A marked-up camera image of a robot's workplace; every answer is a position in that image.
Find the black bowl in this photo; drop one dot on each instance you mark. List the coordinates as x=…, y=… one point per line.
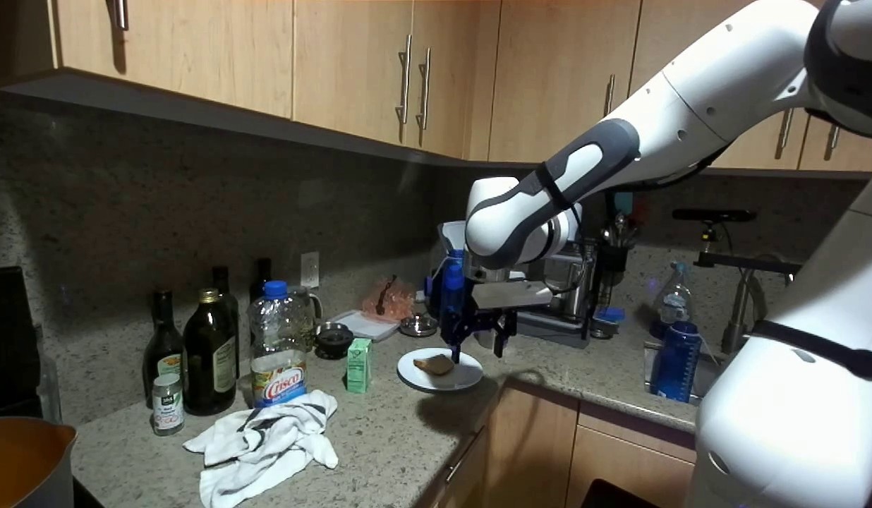
x=335, y=339

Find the large dark olive oil bottle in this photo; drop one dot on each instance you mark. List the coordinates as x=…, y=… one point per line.
x=211, y=356

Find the grey wrist camera bar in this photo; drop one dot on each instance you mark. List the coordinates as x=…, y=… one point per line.
x=514, y=294

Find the wooden upper cabinet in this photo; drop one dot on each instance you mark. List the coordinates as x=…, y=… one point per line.
x=218, y=47

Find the black kitchen stove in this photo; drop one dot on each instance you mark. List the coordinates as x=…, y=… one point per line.
x=11, y=339

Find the black dish rack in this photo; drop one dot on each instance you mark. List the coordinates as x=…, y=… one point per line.
x=571, y=284

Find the dark kitchen faucet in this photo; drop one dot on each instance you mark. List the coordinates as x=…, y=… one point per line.
x=734, y=262

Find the slice of brown bread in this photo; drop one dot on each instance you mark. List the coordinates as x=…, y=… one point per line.
x=434, y=366

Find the clear plastic food container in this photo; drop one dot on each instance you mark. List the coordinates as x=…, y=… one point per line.
x=369, y=327

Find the white jug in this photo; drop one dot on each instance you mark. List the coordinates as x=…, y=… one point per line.
x=454, y=236

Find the small blue lidded bowl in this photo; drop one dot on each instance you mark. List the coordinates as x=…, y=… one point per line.
x=607, y=324

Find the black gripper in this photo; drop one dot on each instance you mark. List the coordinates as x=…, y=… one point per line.
x=482, y=324

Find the clear spray bottle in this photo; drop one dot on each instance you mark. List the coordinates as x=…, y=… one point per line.
x=675, y=300

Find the clear plastic bottle blue cap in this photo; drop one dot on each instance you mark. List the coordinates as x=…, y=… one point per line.
x=277, y=377

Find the dark labelled wine bottle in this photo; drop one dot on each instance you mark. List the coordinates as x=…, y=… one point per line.
x=166, y=342

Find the green dish soap bottle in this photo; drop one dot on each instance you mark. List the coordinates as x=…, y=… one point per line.
x=361, y=369

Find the blue dish soap bottle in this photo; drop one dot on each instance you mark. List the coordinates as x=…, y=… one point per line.
x=675, y=362

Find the small spice jar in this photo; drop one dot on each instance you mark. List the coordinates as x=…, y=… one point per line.
x=167, y=408

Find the dark bottle white label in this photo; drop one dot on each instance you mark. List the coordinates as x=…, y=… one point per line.
x=262, y=271

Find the wide steel bowl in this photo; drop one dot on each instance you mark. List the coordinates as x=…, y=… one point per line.
x=418, y=329

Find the slim dark glass bottle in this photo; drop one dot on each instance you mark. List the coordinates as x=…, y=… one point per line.
x=224, y=280

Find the orange cooking pot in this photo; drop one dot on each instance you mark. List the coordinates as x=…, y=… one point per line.
x=26, y=468

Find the pink plastic bag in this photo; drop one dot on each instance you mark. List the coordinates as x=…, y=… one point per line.
x=393, y=300

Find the white wall outlet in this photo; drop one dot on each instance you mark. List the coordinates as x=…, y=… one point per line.
x=310, y=269

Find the white crumpled cloth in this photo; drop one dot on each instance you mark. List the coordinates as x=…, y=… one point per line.
x=253, y=454

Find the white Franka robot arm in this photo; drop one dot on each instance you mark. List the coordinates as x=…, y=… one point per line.
x=698, y=104

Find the white round plate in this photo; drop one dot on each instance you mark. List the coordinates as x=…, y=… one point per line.
x=424, y=384

